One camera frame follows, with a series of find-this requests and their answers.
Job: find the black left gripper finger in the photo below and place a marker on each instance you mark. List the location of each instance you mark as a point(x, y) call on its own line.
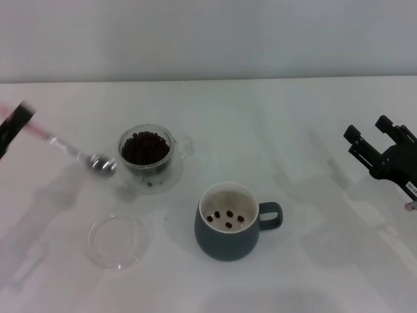
point(14, 127)

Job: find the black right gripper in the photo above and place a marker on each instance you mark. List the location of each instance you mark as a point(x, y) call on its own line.
point(397, 163)

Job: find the dark teal ceramic mug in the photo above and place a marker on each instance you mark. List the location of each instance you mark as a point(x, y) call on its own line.
point(221, 244)

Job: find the coffee bean pile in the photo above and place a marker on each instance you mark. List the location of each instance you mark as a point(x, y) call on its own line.
point(145, 148)

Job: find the double-walled glass cup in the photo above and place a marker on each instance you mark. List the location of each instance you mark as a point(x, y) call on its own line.
point(148, 179)

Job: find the clear glass saucer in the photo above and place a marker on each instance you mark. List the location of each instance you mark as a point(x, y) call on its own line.
point(97, 244)

